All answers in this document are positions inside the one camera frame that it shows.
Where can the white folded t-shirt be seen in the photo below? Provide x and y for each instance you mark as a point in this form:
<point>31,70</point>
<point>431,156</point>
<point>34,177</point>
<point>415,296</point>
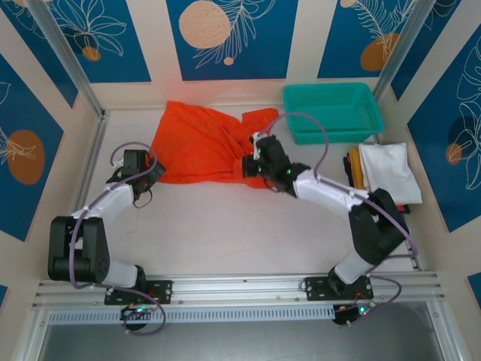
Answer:
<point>387,173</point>

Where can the yellow folded t-shirt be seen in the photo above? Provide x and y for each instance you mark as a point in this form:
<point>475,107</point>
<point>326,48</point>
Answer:
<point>357,169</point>

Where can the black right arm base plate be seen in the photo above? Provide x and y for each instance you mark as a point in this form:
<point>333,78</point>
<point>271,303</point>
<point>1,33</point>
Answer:
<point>315,289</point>

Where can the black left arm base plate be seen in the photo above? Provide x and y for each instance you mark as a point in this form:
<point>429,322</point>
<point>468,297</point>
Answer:
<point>161,291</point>

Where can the aluminium mounting rail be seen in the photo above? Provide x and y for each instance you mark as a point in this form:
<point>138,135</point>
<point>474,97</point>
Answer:
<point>240,289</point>

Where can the blue floral wall panel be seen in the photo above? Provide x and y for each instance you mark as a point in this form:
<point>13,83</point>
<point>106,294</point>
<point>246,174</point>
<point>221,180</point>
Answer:
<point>124,56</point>
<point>263,56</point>
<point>338,37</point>
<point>432,169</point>
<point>22,113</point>
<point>37,49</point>
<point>443,30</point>

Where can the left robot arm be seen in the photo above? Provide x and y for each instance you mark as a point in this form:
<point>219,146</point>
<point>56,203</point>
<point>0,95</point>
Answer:
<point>90,244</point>

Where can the orange t-shirt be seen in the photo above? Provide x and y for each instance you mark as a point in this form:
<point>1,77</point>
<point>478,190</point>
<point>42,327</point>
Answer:
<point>195,150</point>

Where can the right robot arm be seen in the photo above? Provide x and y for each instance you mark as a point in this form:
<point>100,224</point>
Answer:
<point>330,192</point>

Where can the dark navy folded t-shirt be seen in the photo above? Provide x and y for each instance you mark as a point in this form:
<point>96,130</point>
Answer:
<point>347,171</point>

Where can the aluminium side rail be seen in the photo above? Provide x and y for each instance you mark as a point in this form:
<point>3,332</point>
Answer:
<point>413,259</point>
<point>92,161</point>

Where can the red folded t-shirt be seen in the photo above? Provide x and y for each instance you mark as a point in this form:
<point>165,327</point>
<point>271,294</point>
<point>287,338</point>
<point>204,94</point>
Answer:
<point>401,208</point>

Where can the teal plastic mesh basket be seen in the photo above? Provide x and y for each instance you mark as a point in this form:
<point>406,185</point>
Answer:
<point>330,105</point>

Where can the aluminium frame post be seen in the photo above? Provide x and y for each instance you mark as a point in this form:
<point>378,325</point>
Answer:
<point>67,56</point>
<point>398,49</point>

